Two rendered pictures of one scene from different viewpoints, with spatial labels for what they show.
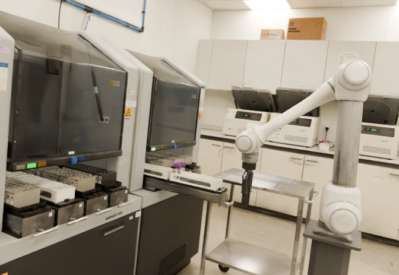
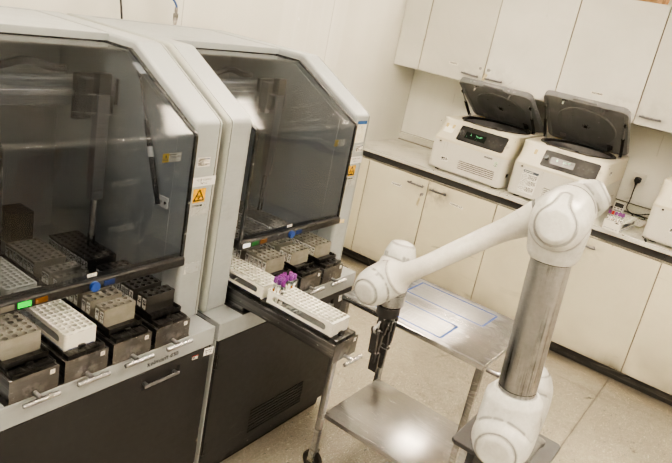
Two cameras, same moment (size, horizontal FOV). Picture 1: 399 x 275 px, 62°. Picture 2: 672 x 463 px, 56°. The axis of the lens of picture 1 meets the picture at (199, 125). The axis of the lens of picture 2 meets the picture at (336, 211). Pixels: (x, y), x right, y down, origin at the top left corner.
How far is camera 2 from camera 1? 66 cm
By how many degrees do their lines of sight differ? 16
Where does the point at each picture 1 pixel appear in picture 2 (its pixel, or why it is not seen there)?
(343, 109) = (532, 274)
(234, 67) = (474, 35)
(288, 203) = not seen: hidden behind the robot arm
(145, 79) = (234, 136)
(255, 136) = (386, 283)
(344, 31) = not seen: outside the picture
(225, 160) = (429, 214)
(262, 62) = (530, 32)
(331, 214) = (478, 436)
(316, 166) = (590, 256)
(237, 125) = (458, 153)
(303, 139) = not seen: hidden behind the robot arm
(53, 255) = (59, 421)
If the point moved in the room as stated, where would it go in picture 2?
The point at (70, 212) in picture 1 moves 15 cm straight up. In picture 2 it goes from (85, 364) to (89, 317)
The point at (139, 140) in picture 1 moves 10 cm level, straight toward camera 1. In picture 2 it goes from (220, 234) to (214, 244)
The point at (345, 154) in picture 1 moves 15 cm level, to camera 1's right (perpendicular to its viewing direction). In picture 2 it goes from (521, 346) to (581, 362)
